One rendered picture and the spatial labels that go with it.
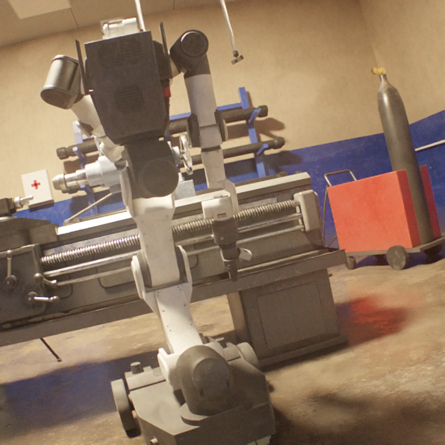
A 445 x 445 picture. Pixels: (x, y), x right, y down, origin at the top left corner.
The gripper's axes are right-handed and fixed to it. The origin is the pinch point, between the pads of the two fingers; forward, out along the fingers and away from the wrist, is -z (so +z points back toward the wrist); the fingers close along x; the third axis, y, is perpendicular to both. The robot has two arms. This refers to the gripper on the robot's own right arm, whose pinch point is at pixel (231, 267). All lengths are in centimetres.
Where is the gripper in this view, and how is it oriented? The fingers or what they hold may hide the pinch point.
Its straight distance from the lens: 164.1
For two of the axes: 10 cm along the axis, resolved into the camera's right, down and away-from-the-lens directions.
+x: -1.4, -3.2, 9.4
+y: -9.8, 2.0, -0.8
